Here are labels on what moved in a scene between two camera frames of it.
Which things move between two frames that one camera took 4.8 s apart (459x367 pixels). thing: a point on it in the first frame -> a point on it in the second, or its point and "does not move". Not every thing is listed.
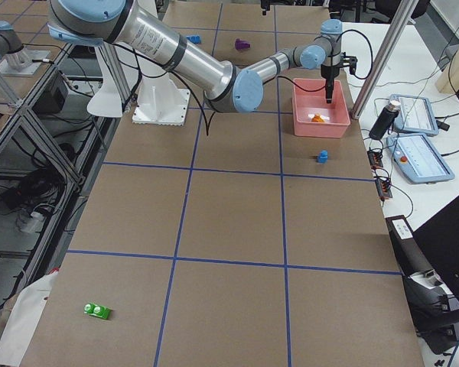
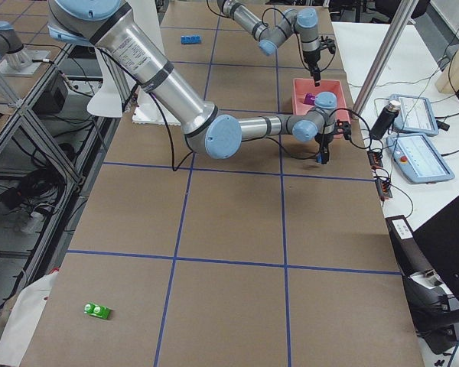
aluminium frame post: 383,58 does not move
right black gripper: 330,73 -> 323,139
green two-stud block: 97,310 does not move
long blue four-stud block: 195,39 does not move
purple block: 240,44 -> 309,99
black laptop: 437,267 does not move
